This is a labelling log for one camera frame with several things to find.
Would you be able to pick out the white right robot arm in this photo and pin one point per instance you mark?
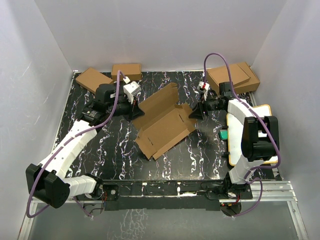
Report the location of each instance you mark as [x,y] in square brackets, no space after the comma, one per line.
[253,143]

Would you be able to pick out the aluminium frame rail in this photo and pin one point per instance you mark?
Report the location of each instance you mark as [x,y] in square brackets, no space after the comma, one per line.
[278,215]

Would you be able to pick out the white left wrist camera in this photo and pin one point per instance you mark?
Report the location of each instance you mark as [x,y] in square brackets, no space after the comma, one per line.
[131,89]

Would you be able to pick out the green eraser block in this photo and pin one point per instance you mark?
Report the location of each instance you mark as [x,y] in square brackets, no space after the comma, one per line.
[223,134]

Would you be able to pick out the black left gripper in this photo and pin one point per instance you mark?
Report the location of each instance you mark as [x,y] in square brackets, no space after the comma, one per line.
[134,110]

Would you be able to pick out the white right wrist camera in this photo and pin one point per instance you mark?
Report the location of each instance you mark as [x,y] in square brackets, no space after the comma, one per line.
[203,89]

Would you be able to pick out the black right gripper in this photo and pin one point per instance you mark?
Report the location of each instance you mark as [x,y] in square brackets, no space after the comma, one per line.
[196,112]

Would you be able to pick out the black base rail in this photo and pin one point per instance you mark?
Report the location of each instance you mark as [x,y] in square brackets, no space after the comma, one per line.
[115,195]

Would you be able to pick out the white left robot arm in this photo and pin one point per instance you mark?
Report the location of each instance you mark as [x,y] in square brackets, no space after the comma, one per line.
[47,180]

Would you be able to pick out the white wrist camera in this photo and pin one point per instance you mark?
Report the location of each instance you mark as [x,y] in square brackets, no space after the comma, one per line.
[131,89]
[203,89]

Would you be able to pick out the large cardboard box bottom right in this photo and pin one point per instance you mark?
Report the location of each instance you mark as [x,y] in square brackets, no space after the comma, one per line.
[252,84]

